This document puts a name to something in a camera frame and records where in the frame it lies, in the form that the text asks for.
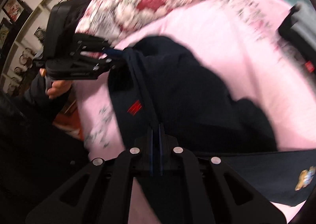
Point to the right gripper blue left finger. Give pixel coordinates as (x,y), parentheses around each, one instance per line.
(151,150)

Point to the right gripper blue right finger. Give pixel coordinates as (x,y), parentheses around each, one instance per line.
(162,150)

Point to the navy bear sweatpants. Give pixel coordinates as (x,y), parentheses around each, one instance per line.
(158,82)

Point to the person's left hand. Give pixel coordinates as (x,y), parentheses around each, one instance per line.
(55,88)

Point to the pink floral bed sheet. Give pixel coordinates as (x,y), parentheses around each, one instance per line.
(236,39)

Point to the black folded pants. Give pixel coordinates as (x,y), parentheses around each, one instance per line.
(285,33)

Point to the grey folded pants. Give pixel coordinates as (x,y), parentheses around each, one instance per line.
(302,27)

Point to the framed wall picture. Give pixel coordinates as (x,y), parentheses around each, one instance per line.
(14,9)

